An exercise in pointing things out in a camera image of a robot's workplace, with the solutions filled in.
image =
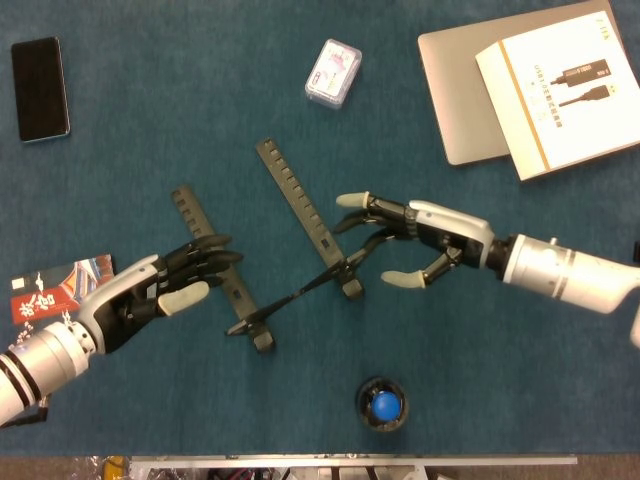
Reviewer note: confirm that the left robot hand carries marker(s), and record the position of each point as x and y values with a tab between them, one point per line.
125	305

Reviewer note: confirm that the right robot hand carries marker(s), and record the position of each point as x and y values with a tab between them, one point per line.
450	225

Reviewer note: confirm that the black folding laptop stand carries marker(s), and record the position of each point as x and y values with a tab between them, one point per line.
300	195

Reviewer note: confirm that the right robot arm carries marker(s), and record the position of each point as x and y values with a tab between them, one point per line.
550	270

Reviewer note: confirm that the silver closed laptop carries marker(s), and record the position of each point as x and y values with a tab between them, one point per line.
455	100

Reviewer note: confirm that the red illustrated book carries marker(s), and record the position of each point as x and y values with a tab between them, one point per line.
45	295

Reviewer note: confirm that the crinkled clear plastic wrap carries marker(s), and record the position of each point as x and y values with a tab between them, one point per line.
90	467

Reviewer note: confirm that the small black device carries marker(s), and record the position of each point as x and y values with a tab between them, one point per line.
636	251

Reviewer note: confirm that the small clear plastic case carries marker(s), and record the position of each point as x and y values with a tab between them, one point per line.
332	75

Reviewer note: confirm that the dark bottle with blue cap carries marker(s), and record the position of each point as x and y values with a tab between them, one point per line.
382	405

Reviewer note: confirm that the teal table cloth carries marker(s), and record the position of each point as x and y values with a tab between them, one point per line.
150	100

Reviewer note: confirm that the black smartphone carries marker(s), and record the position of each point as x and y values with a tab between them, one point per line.
40	90

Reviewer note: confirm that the aluminium frame rail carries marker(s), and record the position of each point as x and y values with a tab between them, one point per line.
350	460

